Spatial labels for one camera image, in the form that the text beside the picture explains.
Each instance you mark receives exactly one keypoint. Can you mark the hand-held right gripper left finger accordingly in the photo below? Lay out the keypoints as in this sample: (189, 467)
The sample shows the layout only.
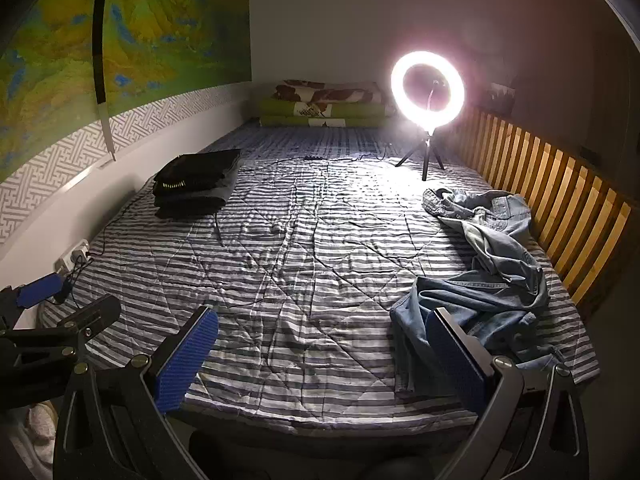
(185, 360)

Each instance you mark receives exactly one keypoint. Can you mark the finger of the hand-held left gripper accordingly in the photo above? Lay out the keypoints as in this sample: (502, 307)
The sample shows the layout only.
(40, 291)
(92, 315)

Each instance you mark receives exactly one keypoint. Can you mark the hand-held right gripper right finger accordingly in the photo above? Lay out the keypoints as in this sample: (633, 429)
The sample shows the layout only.
(455, 360)

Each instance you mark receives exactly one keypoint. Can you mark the light blue denim jeans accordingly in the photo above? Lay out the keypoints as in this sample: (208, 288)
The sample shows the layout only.
(500, 260)

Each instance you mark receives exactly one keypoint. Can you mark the white power strip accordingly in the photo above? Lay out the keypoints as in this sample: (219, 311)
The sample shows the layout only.
(70, 257)

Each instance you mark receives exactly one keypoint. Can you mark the white slipper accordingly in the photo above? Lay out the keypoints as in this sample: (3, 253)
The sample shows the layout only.
(40, 422)

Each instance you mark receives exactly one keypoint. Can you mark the striped bed sheet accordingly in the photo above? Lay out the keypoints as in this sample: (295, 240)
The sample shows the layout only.
(300, 260)

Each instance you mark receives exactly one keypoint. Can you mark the green folded quilt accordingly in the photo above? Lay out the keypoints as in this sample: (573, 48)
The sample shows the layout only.
(280, 110)

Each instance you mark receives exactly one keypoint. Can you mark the brown floral pillow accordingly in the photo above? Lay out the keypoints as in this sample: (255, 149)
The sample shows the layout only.
(325, 92)

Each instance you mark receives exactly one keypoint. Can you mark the wooden slatted bed rail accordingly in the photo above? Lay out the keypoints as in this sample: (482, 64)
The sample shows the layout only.
(550, 185)

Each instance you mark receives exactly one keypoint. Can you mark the dark wall picture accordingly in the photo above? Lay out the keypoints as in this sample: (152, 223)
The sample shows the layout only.
(501, 97)

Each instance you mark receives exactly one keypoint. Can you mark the green wall map poster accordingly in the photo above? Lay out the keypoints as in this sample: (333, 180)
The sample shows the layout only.
(160, 35)

